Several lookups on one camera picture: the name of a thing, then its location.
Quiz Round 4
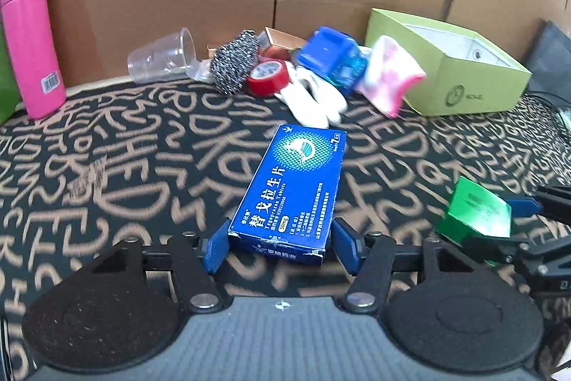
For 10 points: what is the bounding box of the small green box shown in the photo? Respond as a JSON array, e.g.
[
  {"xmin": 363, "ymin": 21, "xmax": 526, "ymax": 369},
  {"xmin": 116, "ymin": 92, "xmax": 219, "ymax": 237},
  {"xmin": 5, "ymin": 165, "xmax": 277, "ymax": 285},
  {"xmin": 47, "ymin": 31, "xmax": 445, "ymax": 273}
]
[{"xmin": 436, "ymin": 176, "xmax": 513, "ymax": 249}]

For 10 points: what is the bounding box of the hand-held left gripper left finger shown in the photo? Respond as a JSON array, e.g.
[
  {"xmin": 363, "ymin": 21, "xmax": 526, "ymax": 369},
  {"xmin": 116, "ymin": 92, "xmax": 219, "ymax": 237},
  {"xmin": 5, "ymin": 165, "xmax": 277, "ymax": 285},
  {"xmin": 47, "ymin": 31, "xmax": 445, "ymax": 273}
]
[{"xmin": 91, "ymin": 220, "xmax": 231, "ymax": 315}]

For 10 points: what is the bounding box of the black letter-print mat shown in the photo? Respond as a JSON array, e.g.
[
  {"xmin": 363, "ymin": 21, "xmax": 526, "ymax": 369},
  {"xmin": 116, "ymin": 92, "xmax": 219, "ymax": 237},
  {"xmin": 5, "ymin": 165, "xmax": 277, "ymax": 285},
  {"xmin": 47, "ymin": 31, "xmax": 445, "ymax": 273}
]
[{"xmin": 0, "ymin": 76, "xmax": 571, "ymax": 381}]

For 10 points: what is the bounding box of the black cable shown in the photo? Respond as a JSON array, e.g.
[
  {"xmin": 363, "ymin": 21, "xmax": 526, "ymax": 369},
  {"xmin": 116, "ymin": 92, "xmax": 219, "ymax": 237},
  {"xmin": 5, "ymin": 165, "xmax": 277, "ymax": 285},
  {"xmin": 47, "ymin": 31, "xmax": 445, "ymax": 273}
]
[{"xmin": 522, "ymin": 92, "xmax": 571, "ymax": 119}]

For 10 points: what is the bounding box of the blue medicine box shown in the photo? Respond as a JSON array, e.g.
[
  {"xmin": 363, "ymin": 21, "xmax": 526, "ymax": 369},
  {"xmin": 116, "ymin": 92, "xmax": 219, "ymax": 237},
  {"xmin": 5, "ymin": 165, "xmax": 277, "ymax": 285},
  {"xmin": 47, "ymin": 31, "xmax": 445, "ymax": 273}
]
[{"xmin": 227, "ymin": 123, "xmax": 348, "ymax": 266}]

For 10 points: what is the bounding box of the light green cardboard box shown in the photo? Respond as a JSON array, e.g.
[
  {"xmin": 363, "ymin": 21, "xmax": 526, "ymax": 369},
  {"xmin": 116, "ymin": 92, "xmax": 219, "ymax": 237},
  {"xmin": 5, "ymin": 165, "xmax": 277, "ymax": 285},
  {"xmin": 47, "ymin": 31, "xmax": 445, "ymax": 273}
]
[{"xmin": 364, "ymin": 8, "xmax": 534, "ymax": 117}]

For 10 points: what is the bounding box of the red tape roll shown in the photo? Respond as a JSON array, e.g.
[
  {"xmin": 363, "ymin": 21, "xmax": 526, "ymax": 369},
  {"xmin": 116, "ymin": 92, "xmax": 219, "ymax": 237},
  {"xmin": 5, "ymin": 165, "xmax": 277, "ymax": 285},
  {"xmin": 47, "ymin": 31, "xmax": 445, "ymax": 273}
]
[{"xmin": 246, "ymin": 59, "xmax": 289, "ymax": 98}]

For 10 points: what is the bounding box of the white glove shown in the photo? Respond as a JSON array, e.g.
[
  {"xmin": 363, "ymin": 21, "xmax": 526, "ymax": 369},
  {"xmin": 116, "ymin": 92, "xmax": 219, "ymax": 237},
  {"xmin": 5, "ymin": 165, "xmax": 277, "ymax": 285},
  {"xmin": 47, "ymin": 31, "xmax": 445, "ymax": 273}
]
[{"xmin": 274, "ymin": 63, "xmax": 349, "ymax": 130}]

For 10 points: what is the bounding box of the green bag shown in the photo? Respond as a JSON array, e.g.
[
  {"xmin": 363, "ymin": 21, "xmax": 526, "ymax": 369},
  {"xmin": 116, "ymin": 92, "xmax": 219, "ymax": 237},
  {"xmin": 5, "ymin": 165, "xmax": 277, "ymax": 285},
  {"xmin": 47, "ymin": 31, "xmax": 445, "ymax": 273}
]
[{"xmin": 0, "ymin": 24, "xmax": 23, "ymax": 125}]

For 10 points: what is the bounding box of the small copper box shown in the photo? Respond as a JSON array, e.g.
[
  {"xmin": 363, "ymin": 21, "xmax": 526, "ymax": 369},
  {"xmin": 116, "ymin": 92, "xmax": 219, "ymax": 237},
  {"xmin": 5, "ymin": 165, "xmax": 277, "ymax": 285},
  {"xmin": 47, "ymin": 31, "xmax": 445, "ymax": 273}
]
[{"xmin": 258, "ymin": 26, "xmax": 309, "ymax": 61}]

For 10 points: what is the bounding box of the steel wool scrubber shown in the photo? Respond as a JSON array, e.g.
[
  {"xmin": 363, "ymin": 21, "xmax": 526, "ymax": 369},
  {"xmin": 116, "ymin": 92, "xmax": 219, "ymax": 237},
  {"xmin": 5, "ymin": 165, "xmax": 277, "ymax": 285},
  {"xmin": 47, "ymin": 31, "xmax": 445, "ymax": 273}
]
[{"xmin": 209, "ymin": 29, "xmax": 261, "ymax": 95}]

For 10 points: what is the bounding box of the pink white cloth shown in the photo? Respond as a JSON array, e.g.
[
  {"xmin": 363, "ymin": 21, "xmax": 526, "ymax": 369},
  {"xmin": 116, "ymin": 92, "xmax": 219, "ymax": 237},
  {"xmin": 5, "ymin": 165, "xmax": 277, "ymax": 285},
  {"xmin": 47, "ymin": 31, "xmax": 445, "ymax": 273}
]
[{"xmin": 356, "ymin": 35, "xmax": 428, "ymax": 119}]

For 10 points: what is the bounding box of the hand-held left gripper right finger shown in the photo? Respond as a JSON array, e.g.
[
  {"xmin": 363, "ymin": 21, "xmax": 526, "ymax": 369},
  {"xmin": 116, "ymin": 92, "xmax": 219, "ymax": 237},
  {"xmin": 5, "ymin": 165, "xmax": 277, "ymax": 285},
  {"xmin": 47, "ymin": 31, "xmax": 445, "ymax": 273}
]
[{"xmin": 332, "ymin": 217, "xmax": 483, "ymax": 313}]

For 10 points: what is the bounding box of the black bag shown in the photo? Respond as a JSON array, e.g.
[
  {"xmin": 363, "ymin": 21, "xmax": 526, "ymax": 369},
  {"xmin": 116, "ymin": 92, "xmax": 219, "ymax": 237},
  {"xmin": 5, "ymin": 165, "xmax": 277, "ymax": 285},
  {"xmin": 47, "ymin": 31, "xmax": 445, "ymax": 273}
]
[{"xmin": 522, "ymin": 20, "xmax": 571, "ymax": 97}]

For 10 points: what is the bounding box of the blue plastic container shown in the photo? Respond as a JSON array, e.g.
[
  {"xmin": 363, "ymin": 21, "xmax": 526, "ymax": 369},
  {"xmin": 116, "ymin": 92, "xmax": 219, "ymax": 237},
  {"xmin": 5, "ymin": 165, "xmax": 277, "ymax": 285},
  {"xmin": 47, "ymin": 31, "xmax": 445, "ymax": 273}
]
[{"xmin": 296, "ymin": 26, "xmax": 371, "ymax": 92}]

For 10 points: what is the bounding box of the clear plastic cup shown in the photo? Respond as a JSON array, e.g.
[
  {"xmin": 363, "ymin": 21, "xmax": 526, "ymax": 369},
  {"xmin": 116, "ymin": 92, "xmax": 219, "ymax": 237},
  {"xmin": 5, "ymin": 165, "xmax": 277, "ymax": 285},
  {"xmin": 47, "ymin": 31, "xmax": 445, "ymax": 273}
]
[{"xmin": 127, "ymin": 27, "xmax": 197, "ymax": 85}]

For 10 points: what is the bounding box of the pink thermos bottle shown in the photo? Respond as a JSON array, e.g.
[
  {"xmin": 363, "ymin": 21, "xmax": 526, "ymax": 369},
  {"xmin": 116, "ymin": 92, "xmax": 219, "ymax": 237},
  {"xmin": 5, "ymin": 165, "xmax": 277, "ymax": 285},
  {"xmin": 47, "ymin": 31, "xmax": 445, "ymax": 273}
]
[{"xmin": 0, "ymin": 0, "xmax": 67, "ymax": 119}]

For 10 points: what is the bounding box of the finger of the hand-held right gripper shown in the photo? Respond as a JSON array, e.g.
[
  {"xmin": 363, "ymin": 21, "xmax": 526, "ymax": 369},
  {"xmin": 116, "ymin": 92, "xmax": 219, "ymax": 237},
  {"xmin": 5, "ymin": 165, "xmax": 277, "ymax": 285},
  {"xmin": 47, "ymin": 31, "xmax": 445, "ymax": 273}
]
[
  {"xmin": 455, "ymin": 233, "xmax": 534, "ymax": 266},
  {"xmin": 504, "ymin": 184, "xmax": 571, "ymax": 226}
]

